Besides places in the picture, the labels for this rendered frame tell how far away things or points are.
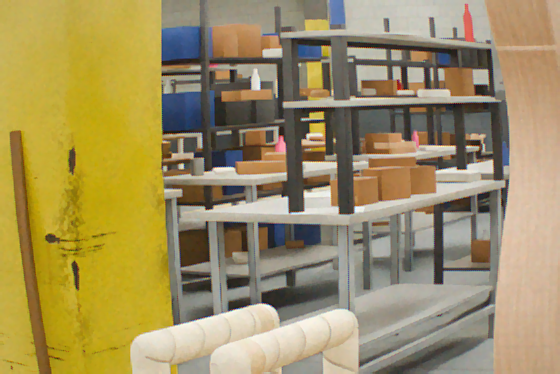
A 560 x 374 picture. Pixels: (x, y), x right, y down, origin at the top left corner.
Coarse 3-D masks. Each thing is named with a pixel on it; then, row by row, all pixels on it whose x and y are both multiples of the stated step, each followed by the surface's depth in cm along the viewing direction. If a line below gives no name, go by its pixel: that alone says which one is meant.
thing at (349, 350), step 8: (352, 336) 104; (344, 344) 104; (352, 344) 104; (328, 352) 104; (336, 352) 104; (344, 352) 104; (352, 352) 104; (328, 360) 104; (336, 360) 104; (344, 360) 104; (352, 360) 104; (328, 368) 104; (336, 368) 104; (344, 368) 104; (352, 368) 104
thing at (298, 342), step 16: (304, 320) 100; (320, 320) 101; (336, 320) 102; (352, 320) 104; (256, 336) 94; (272, 336) 95; (288, 336) 96; (304, 336) 98; (320, 336) 99; (336, 336) 102; (224, 352) 90; (240, 352) 90; (256, 352) 92; (272, 352) 93; (288, 352) 95; (304, 352) 97; (320, 352) 101; (256, 368) 91; (272, 368) 94
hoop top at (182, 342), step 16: (208, 320) 102; (224, 320) 103; (240, 320) 105; (256, 320) 106; (272, 320) 108; (144, 336) 95; (160, 336) 96; (176, 336) 97; (192, 336) 98; (208, 336) 100; (224, 336) 102; (240, 336) 104; (144, 352) 94; (160, 352) 94; (176, 352) 96; (192, 352) 98; (208, 352) 101
